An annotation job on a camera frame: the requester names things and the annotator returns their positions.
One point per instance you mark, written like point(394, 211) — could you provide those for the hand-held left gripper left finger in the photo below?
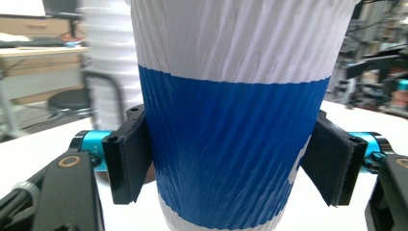
point(126, 160)

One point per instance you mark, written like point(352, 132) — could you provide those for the white table mat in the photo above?
point(29, 150)

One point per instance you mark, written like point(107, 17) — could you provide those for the blue banded paper cup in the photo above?
point(231, 112)

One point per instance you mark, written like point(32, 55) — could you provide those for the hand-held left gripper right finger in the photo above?
point(333, 160)

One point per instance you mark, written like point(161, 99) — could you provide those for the white metal stand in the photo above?
point(8, 110)

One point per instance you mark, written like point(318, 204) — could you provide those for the light wooden desk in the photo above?
point(38, 61)

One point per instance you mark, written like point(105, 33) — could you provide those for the black round stool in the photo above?
point(69, 99)

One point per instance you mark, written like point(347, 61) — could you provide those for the stack of white paper cups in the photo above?
point(109, 48)

